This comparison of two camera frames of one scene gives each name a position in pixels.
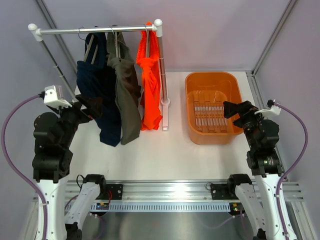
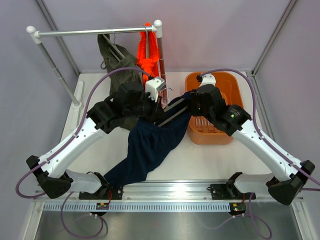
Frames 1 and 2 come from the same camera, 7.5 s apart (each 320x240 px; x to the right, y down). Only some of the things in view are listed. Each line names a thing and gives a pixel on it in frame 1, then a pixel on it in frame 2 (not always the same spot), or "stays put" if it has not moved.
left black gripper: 93,105 to 157,112
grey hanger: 117,43 to 113,46
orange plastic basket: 206,92 stays put
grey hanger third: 147,42 stays put
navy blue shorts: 96,77 to 147,143
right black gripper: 248,111 to 194,98
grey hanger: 88,48 to 171,107
